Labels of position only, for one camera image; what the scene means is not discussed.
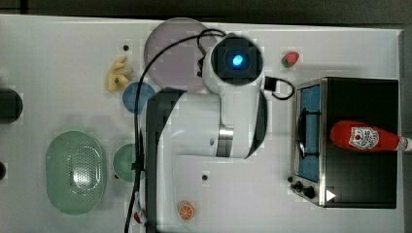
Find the toy strawberry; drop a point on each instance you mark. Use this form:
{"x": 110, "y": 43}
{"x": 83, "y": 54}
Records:
{"x": 289, "y": 59}

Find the yellow toy banana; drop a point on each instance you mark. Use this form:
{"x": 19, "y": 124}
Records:
{"x": 119, "y": 75}

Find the red toy tomato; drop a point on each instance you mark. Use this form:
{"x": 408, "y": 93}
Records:
{"x": 140, "y": 218}

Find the red ketchup bottle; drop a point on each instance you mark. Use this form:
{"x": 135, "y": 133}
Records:
{"x": 353, "y": 135}

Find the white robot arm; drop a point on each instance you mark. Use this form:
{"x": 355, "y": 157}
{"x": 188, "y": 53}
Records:
{"x": 228, "y": 120}

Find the green oval colander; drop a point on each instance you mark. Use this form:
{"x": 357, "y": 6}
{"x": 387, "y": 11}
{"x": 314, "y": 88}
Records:
{"x": 76, "y": 172}

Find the toy orange slice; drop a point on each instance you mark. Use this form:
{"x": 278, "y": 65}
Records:
{"x": 185, "y": 210}

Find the green mug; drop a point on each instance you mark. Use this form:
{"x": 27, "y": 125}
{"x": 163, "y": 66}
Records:
{"x": 122, "y": 163}

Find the toaster oven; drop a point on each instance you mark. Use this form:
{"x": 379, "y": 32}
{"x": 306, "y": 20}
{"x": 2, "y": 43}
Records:
{"x": 327, "y": 175}

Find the black pot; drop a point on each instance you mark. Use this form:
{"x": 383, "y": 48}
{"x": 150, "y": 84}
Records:
{"x": 11, "y": 106}

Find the round grey plate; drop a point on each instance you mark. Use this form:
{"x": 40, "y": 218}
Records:
{"x": 172, "y": 54}

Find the blue cup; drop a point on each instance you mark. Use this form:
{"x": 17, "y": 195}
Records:
{"x": 129, "y": 96}

